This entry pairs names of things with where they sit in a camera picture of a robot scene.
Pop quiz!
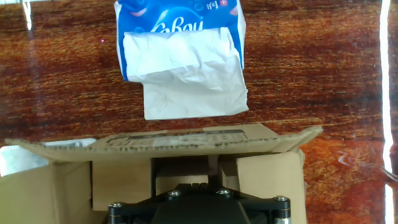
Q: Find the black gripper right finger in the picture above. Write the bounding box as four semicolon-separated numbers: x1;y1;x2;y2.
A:
204;182;292;224

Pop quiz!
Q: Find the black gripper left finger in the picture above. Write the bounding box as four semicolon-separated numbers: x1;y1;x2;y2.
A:
108;182;195;224

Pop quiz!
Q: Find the brown cardboard box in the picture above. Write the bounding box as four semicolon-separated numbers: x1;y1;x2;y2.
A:
0;123;324;224

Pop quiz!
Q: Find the silver digital kitchen scale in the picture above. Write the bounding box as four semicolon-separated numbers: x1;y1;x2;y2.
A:
0;138;98;177

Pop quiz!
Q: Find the blue tissue pack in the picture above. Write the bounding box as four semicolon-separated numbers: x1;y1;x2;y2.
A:
113;0;249;121

